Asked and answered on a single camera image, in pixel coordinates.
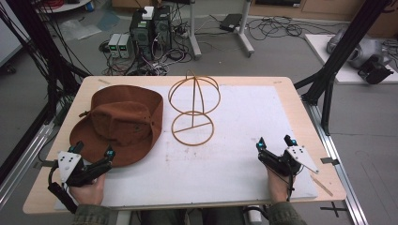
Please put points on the grey metal table leg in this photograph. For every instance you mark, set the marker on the grey metal table leg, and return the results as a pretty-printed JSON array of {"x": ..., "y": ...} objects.
[
  {"x": 194, "y": 31},
  {"x": 245, "y": 29}
]

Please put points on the black flat box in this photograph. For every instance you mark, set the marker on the black flat box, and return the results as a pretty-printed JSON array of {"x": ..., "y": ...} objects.
[{"x": 231, "y": 22}]

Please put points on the white box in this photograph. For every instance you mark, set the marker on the white box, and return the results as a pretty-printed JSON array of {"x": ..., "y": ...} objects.
[{"x": 148, "y": 12}]

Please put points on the grey tape strip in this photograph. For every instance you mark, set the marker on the grey tape strip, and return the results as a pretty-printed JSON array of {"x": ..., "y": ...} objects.
[
  {"x": 42, "y": 164},
  {"x": 329, "y": 161}
]

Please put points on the round white table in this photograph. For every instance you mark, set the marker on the round white table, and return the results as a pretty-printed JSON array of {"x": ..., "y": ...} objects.
[{"x": 64, "y": 6}]

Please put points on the person's right hand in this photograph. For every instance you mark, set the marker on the person's right hand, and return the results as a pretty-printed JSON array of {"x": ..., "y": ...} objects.
[{"x": 278, "y": 187}]

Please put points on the white table mat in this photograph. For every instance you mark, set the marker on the white table mat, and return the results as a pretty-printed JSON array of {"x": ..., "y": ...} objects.
[{"x": 234, "y": 156}]

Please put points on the black device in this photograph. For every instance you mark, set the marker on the black device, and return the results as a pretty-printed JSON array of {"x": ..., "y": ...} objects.
[{"x": 374, "y": 72}]

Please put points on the white cabinet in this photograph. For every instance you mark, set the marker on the white cabinet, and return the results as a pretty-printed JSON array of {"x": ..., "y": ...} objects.
[{"x": 7, "y": 40}]

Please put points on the grey bench power supply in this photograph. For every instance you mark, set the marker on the grey bench power supply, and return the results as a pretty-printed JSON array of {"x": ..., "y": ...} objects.
[
  {"x": 114, "y": 45},
  {"x": 124, "y": 47}
]

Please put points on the clear plastic sheet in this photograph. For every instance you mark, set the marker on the clear plastic sheet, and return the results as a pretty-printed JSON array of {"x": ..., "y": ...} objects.
[{"x": 78, "y": 29}]

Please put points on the white cylinder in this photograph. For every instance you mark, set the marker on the white cylinder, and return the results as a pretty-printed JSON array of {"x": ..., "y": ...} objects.
[{"x": 255, "y": 216}]

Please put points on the teal sheet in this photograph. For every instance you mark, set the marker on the teal sheet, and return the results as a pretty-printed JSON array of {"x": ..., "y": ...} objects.
[{"x": 108, "y": 20}]

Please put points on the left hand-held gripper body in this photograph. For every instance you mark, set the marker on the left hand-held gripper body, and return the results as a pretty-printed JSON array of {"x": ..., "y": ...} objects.
[{"x": 70, "y": 162}]

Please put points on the person's left hand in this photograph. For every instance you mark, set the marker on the person's left hand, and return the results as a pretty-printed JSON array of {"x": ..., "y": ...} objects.
[{"x": 89, "y": 192}]

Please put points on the thin wooden stick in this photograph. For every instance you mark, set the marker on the thin wooden stick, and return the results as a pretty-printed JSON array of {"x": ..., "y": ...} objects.
[{"x": 322, "y": 186}]

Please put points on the black computer tower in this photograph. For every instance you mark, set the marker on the black computer tower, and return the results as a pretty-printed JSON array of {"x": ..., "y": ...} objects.
[
  {"x": 140, "y": 34},
  {"x": 162, "y": 29}
]

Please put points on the black tape cross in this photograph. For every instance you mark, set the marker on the black tape cross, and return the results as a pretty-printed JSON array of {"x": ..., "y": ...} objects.
[{"x": 334, "y": 208}]

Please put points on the aluminium rail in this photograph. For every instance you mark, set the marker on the aluminium rail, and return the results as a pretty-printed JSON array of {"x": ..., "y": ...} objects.
[
  {"x": 331, "y": 150},
  {"x": 28, "y": 156}
]

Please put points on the brown felt brimmed hat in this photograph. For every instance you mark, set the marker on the brown felt brimmed hat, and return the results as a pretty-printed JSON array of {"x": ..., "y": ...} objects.
[{"x": 125, "y": 122}]

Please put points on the grey robot shell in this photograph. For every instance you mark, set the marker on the grey robot shell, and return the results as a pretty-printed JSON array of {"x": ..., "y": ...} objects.
[{"x": 361, "y": 51}]

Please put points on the white floor platform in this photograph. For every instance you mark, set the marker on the white floor platform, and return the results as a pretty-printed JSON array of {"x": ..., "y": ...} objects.
[{"x": 319, "y": 50}]

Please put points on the person's legs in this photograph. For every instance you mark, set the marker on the person's legs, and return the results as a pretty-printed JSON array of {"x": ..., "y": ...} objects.
[{"x": 191, "y": 217}]

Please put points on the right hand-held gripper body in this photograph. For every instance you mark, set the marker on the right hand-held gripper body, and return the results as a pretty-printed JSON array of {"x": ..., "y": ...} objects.
[{"x": 281, "y": 162}]

